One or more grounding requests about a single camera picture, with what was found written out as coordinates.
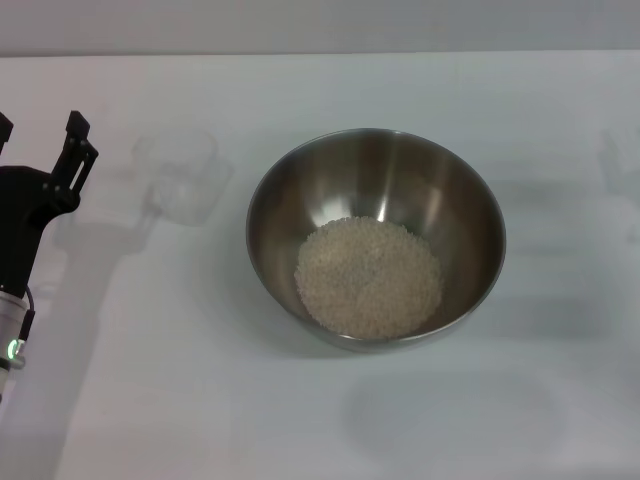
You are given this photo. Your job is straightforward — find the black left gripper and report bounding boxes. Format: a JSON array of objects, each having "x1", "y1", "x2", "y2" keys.
[{"x1": 0, "y1": 110, "x2": 100, "y2": 300}]

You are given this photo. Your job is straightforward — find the clear plastic measuring cup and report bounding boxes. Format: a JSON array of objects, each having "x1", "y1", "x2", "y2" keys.
[{"x1": 131, "y1": 128, "x2": 234, "y2": 229}]

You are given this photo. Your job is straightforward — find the stainless steel mixing bowl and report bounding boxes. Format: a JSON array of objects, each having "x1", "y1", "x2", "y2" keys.
[{"x1": 244, "y1": 127, "x2": 508, "y2": 354}]

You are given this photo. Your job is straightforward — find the white rice grains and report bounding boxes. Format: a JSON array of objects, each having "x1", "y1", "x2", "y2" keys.
[{"x1": 294, "y1": 216, "x2": 444, "y2": 340}]

